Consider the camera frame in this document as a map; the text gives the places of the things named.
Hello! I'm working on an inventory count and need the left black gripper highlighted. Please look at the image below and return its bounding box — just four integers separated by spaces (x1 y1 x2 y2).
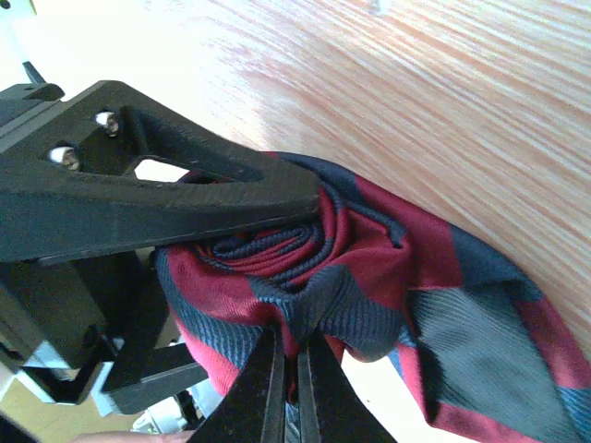
0 82 209 416

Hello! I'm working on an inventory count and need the red navy striped tie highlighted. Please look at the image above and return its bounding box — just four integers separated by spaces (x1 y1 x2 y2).
155 153 590 442

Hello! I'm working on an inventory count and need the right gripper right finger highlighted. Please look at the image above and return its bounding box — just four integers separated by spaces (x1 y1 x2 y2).
297 329 396 443

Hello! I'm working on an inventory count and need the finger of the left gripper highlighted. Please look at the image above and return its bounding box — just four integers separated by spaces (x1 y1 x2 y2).
1 80 320 264

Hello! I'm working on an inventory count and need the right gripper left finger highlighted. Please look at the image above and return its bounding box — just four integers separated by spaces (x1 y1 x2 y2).
188 328 286 443

